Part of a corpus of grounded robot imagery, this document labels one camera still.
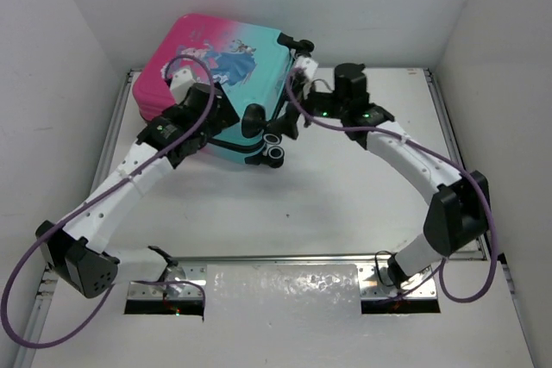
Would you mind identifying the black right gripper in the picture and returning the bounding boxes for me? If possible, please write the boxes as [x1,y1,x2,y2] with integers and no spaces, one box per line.
[270,77,348,138]

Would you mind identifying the pink teal suitcase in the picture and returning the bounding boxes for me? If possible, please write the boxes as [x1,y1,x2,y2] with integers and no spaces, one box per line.
[132,14,315,168]

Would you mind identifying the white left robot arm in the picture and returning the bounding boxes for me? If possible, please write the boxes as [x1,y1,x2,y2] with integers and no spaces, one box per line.
[35,83,240,298]

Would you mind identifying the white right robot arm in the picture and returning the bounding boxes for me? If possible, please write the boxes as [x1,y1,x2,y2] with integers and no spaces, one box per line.
[285,59,491,288]

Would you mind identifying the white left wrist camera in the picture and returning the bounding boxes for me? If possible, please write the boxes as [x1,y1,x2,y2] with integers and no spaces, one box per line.
[169,66,197,103]

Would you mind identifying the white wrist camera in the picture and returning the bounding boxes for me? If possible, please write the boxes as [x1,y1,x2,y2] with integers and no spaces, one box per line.
[169,66,197,103]
[292,56,319,82]

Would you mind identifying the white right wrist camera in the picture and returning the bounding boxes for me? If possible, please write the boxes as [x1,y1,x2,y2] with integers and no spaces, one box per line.
[292,56,319,82]

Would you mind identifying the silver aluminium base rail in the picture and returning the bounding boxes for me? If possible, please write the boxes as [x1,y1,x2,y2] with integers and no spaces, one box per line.
[127,254,437,304]

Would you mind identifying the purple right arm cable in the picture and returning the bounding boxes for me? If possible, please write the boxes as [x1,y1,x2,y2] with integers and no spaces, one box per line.
[286,66,501,303]

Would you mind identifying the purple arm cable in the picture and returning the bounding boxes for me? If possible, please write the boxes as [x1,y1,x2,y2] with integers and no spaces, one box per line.
[0,55,216,350]
[286,66,501,303]

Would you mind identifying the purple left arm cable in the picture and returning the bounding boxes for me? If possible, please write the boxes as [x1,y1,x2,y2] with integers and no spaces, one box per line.
[0,55,216,350]

